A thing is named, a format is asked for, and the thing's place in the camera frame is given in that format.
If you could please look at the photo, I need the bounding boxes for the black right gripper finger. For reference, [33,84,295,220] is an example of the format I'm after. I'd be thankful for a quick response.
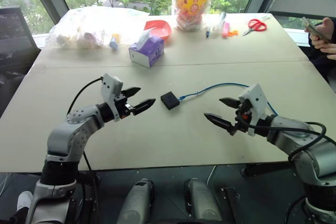
[203,112,234,132]
[218,97,240,109]

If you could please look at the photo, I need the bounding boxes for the large clear plastic bag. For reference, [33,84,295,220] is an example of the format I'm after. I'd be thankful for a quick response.
[45,7,149,50]

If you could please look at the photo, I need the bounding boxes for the small blue yellow bottle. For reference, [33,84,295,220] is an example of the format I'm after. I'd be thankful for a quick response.
[109,33,121,51]

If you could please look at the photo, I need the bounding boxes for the grey rounded robot leg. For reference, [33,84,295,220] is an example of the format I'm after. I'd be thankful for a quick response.
[116,178,156,224]
[183,178,224,224]

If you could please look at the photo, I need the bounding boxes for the white shoe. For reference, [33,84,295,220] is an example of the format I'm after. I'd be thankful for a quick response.
[16,190,35,213]

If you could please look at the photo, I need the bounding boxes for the black bracket under table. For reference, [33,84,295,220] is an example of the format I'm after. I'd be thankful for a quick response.
[219,186,242,224]

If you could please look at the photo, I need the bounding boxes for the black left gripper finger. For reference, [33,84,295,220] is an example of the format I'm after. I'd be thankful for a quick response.
[131,98,156,116]
[123,87,142,99]

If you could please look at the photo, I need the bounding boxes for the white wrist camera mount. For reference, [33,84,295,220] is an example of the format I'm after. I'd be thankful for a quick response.
[101,73,123,123]
[238,83,269,137]

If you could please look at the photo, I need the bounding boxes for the thin white cable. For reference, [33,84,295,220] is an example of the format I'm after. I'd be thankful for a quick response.
[205,165,217,187]

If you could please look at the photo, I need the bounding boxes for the black table leg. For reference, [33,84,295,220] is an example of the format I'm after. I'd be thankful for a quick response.
[240,161,292,178]

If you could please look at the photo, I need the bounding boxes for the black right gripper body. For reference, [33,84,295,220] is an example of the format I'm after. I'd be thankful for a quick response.
[227,99,254,136]

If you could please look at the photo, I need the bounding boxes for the red handled scissors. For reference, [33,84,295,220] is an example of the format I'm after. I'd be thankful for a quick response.
[241,18,268,37]

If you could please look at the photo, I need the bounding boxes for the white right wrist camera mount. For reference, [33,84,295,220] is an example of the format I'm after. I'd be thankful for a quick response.
[238,83,269,137]

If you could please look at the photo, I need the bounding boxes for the blue cable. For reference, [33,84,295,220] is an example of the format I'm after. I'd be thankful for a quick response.
[178,82,279,117]

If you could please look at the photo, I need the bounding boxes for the person's dark clothing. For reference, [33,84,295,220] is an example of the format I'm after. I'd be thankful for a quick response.
[306,36,336,91]

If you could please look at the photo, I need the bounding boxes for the clear pack of pens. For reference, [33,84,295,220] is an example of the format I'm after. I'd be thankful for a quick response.
[205,11,227,39]

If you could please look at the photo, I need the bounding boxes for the red plastic bowl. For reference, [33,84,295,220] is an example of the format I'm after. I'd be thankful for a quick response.
[143,19,173,40]

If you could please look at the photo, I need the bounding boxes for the candy jar with orange lid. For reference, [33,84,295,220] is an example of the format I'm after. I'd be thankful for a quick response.
[175,0,213,31]

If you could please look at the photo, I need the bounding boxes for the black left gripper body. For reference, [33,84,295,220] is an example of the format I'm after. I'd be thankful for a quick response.
[114,96,134,120]

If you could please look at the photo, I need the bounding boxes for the smartphone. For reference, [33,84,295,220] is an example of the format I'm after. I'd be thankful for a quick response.
[301,16,332,44]

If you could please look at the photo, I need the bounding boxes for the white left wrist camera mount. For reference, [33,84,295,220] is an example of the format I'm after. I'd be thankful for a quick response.
[101,73,123,123]

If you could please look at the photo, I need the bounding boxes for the black chair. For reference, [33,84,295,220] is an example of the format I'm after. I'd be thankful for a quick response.
[0,5,42,120]

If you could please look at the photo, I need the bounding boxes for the purple tissue box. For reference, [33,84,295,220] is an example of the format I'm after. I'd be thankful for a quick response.
[128,30,165,69]

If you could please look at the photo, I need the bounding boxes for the small black box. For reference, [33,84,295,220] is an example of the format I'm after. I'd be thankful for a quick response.
[160,91,181,111]

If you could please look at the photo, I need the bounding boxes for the person's hand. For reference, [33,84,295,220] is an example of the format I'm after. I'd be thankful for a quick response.
[310,34,336,61]
[313,17,335,35]

